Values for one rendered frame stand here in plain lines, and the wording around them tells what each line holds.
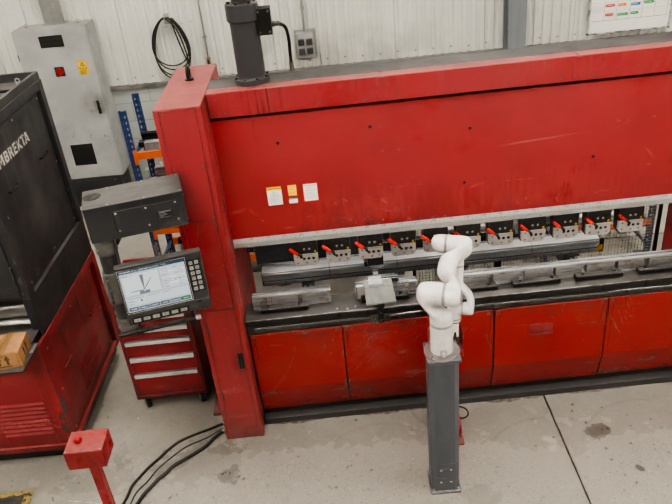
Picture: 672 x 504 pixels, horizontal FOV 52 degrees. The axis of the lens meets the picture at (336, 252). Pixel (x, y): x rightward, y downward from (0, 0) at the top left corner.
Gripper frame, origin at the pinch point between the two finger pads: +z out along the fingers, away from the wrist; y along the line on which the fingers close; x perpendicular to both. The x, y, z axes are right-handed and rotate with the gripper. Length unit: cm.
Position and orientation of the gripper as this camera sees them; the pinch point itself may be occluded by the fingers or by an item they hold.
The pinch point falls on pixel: (454, 338)
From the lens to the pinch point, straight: 426.3
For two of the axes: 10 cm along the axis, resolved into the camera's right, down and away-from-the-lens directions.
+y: -0.1, 5.7, -8.2
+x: 10.0, -0.7, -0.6
